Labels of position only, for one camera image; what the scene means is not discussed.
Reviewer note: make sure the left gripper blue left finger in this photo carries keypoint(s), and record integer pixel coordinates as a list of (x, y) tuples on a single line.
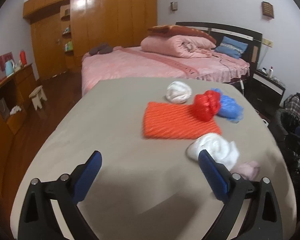
[(38, 219)]

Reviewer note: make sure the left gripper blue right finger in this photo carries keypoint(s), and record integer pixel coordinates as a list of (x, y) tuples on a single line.
[(262, 219)]

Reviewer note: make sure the pink sock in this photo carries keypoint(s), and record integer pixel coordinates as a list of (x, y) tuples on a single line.
[(248, 170)]

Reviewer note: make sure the white plastic bag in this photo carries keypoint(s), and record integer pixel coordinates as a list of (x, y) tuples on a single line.
[(221, 150)]

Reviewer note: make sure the blue plastic bag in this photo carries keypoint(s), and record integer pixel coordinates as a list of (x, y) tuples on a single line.
[(229, 109)]

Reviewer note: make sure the red plastic bag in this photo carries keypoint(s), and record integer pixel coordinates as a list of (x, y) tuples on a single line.
[(207, 105)]

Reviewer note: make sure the white paper ball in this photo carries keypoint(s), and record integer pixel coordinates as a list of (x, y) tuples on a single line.
[(178, 92)]

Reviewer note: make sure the black lined trash bin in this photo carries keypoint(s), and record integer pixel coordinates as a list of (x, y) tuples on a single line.
[(288, 141)]

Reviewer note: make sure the black white nightstand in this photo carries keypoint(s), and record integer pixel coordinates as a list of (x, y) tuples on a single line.
[(264, 93)]

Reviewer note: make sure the white lotion bottle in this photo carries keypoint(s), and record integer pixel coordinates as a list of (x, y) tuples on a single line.
[(270, 72)]

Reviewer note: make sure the small white wooden stool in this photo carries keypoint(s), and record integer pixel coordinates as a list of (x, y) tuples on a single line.
[(36, 96)]

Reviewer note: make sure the grey table cloth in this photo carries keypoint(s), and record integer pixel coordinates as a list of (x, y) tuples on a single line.
[(146, 188)]

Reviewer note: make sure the dark bed headboard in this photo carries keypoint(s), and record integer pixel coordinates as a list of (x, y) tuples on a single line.
[(252, 38)]

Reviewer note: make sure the blue pillow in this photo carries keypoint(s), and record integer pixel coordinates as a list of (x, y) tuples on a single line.
[(231, 47)]

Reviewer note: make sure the wooden desk cabinet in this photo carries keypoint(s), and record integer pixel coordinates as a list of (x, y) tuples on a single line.
[(14, 102)]

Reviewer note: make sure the light blue kettle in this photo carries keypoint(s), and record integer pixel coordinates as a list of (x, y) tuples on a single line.
[(9, 68)]

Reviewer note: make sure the red framed picture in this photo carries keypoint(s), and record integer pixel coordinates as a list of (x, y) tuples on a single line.
[(3, 59)]

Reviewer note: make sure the folded pink quilt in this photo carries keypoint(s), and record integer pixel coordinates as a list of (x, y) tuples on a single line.
[(179, 46)]

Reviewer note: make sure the red thermos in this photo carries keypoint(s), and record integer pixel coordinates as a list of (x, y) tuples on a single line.
[(23, 58)]

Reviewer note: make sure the bed with pink sheet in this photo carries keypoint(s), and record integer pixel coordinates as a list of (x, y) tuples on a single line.
[(133, 62)]

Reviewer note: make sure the dark slippers on bed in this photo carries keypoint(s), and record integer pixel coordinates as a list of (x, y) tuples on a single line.
[(103, 48)]

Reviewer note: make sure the wooden wardrobe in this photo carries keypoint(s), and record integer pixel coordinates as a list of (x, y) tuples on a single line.
[(62, 31)]

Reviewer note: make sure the red brown folded blanket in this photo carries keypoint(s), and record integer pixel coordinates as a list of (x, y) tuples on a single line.
[(173, 30)]

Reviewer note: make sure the wall power outlet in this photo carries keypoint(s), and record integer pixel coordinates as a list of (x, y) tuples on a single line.
[(267, 42)]

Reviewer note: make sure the wall switch panel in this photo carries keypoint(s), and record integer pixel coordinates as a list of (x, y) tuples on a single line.
[(174, 6)]

